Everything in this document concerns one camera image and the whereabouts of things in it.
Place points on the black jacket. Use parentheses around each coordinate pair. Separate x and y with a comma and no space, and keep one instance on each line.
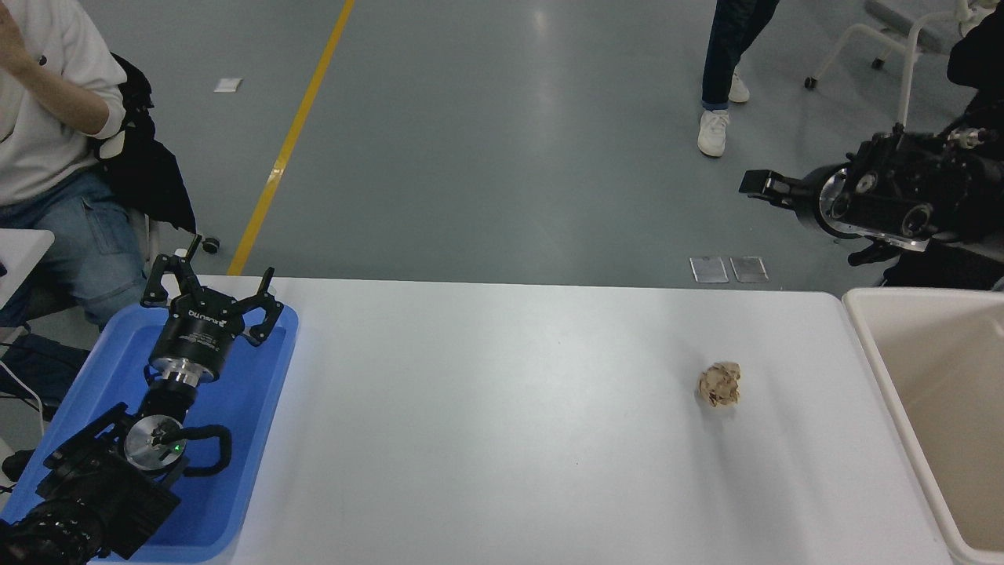
(149,180)

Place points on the person's forearm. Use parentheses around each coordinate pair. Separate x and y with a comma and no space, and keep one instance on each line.
(67,102)

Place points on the clear rectangular floor plate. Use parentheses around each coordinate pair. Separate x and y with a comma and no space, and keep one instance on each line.
(749,268)
(709,269)

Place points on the small black object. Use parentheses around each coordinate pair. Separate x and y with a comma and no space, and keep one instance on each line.
(17,465)

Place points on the large pale plastic bin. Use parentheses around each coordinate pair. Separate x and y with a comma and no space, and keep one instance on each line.
(941,392)

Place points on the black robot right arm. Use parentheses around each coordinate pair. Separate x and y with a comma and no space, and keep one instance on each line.
(894,188)

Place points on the blue plastic tray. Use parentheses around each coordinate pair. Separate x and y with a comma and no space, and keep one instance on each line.
(235,424)

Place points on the crumpled tan paper ball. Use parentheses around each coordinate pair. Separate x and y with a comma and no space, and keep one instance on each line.
(720,384)

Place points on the person's hand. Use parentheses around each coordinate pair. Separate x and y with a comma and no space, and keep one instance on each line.
(12,43)

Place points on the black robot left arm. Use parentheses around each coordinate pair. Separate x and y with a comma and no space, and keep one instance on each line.
(94,490)

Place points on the white frame chair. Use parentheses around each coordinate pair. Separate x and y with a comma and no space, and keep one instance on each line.
(910,39)

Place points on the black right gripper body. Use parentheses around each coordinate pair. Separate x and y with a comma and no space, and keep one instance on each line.
(808,204)

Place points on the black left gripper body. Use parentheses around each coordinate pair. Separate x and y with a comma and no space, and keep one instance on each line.
(196,333)

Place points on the small white table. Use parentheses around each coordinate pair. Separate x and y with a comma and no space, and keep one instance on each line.
(20,255)

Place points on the office chair with casters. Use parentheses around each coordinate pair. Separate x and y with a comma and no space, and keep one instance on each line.
(210,245)

